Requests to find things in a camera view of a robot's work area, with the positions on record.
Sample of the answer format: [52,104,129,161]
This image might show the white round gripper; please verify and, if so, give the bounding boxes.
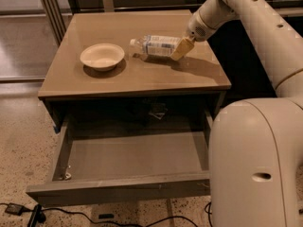
[170,0,239,61]

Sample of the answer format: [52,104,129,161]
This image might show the clear plastic bottle blue label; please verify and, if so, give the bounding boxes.
[130,35,181,57]

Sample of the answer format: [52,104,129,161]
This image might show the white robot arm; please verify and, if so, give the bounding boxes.
[176,0,303,227]

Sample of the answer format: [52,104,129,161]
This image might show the grey cabinet with glass top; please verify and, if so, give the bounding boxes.
[38,10,231,127]

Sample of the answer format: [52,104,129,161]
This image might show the open grey top drawer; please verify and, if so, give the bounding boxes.
[27,112,212,206]

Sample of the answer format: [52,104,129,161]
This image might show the white paper bowl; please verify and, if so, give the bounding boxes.
[80,44,125,71]

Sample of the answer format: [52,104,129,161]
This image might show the black power adapter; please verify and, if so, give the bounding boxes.
[5,203,24,216]

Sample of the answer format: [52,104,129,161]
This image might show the coiled black cable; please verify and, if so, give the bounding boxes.
[204,201,213,227]

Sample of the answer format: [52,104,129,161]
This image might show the black floor cable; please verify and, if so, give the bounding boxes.
[0,201,200,227]

